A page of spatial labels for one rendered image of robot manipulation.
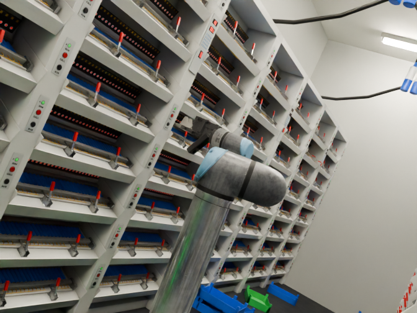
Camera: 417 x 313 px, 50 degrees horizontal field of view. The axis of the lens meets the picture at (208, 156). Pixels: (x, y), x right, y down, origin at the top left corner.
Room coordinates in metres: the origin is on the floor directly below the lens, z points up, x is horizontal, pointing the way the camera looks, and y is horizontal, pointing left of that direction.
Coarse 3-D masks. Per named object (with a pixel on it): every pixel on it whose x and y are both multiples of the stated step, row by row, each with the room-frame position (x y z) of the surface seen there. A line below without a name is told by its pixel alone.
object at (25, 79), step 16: (0, 16) 1.39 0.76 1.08; (0, 32) 1.27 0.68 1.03; (0, 48) 1.33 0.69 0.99; (16, 48) 1.47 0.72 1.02; (0, 64) 1.29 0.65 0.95; (16, 64) 1.37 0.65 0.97; (32, 64) 1.41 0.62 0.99; (0, 80) 1.31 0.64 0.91; (16, 80) 1.35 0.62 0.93; (32, 80) 1.39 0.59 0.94
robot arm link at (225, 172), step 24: (216, 168) 1.25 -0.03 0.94; (240, 168) 1.25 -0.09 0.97; (216, 192) 1.25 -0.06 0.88; (240, 192) 1.26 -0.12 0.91; (192, 216) 1.28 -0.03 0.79; (216, 216) 1.26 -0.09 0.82; (192, 240) 1.26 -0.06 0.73; (216, 240) 1.30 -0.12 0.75; (168, 264) 1.31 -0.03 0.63; (192, 264) 1.27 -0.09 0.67; (168, 288) 1.28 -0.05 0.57; (192, 288) 1.28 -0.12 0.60; (168, 312) 1.27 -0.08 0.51
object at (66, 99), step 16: (96, 80) 1.83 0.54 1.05; (64, 96) 1.51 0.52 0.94; (80, 112) 1.62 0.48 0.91; (96, 112) 1.67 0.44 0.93; (112, 112) 1.79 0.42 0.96; (144, 112) 2.07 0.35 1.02; (112, 128) 1.79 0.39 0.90; (128, 128) 1.86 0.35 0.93; (144, 128) 1.99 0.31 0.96; (160, 128) 2.02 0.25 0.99
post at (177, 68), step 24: (216, 0) 2.03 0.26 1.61; (192, 24) 2.06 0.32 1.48; (168, 48) 2.09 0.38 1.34; (168, 72) 2.06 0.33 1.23; (144, 96) 2.09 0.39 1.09; (144, 144) 2.04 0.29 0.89; (144, 168) 2.05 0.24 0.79; (120, 192) 2.05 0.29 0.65; (120, 216) 2.04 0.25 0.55; (96, 264) 2.03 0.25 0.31; (96, 288) 2.10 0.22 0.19; (72, 312) 2.03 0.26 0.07
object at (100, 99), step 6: (72, 84) 1.60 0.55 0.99; (78, 84) 1.64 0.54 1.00; (78, 90) 1.63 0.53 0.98; (84, 90) 1.66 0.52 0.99; (90, 90) 1.70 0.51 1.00; (102, 96) 1.77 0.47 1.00; (102, 102) 1.77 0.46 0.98; (108, 102) 1.79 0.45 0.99; (114, 102) 1.83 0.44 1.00; (114, 108) 1.84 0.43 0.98; (120, 108) 1.86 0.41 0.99; (126, 108) 1.91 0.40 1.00; (126, 114) 1.91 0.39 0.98; (132, 114) 1.94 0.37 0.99; (138, 114) 1.99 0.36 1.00; (138, 120) 1.97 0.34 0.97; (144, 120) 2.02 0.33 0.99
